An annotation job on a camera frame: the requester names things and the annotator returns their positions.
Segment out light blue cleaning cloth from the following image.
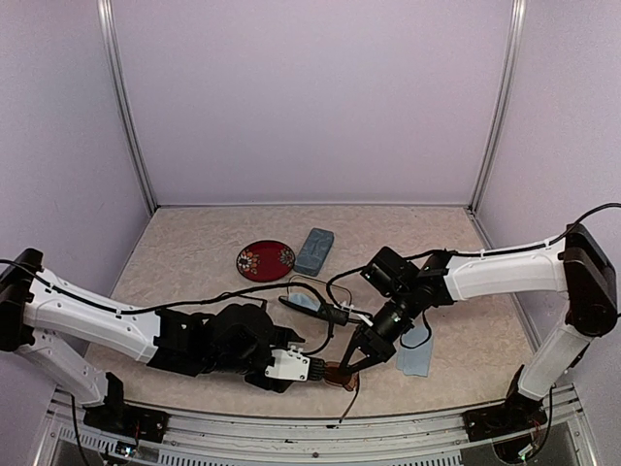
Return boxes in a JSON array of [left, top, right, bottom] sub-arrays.
[[287, 292, 321, 313]]

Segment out red floral plate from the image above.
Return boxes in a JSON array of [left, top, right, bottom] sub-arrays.
[[235, 240, 296, 283]]

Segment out right metal corner post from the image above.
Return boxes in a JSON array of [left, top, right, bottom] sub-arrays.
[[468, 0, 527, 216]]

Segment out brown tinted sunglasses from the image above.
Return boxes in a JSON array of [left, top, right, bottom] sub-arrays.
[[322, 359, 363, 424]]

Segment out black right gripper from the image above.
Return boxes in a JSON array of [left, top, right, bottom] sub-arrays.
[[339, 287, 419, 377]]

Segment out folded blue cloth pouch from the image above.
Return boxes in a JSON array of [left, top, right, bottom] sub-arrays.
[[396, 326, 434, 378]]

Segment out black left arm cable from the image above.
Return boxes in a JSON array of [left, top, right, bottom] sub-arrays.
[[0, 259, 336, 358]]

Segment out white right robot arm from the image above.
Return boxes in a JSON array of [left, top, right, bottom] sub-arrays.
[[339, 223, 618, 431]]

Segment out left metal corner post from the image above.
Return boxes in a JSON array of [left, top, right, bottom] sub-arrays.
[[96, 0, 159, 216]]

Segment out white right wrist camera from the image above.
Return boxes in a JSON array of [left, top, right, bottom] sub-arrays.
[[316, 304, 373, 326]]

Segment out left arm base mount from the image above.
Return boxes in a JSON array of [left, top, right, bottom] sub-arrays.
[[83, 372, 170, 444]]

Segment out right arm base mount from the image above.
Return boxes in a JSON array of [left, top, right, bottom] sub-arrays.
[[462, 365, 548, 442]]

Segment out black glasses case beige lining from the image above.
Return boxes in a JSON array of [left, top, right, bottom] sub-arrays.
[[278, 275, 352, 326]]

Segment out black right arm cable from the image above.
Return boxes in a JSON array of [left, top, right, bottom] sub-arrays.
[[325, 202, 621, 312]]

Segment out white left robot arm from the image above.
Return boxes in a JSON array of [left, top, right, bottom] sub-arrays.
[[1, 249, 326, 432]]

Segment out metal corner post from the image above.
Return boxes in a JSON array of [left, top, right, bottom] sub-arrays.
[[468, 0, 527, 216], [96, 0, 159, 216]]

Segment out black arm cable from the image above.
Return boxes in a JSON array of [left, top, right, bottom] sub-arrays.
[[0, 259, 336, 358], [325, 202, 621, 312]]

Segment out blue-grey hard glasses case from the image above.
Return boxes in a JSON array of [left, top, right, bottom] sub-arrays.
[[294, 228, 335, 277]]

